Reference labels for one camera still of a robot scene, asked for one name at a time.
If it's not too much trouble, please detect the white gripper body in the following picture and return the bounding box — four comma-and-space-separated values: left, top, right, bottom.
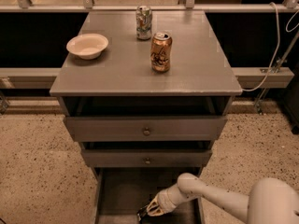
157, 185, 182, 213

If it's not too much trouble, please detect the white cable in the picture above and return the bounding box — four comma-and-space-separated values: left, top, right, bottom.
242, 1, 299, 93

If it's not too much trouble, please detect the grey wooden drawer cabinet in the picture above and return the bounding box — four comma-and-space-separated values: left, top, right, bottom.
50, 9, 244, 224

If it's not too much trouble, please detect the green white soda can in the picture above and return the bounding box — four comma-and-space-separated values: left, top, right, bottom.
135, 6, 152, 40

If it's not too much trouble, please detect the round top drawer knob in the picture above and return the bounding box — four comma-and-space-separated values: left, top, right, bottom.
143, 127, 150, 136

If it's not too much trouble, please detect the white bowl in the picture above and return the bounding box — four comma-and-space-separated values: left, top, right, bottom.
66, 34, 108, 60

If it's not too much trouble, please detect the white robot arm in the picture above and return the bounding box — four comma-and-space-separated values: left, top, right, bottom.
146, 173, 299, 224

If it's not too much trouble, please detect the metal railing frame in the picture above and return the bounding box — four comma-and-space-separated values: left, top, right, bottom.
1, 0, 298, 86

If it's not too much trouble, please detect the grey top drawer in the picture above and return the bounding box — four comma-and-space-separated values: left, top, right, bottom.
64, 116, 227, 142

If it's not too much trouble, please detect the grey open bottom drawer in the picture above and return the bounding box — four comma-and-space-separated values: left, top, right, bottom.
92, 168, 206, 224

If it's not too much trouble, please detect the grey middle drawer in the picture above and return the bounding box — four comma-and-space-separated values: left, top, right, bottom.
81, 149, 212, 168

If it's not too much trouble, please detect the round drawer knob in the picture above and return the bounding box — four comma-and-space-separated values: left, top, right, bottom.
143, 127, 150, 136
144, 158, 151, 165

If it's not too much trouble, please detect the orange soda can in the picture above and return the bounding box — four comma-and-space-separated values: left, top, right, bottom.
150, 32, 172, 73

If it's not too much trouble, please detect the round middle drawer knob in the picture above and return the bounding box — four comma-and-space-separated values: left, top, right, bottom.
144, 158, 151, 165

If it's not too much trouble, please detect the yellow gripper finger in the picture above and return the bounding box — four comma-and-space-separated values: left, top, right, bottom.
146, 198, 164, 217

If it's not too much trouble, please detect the metal stand leg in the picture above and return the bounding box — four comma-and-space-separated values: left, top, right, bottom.
254, 30, 299, 115

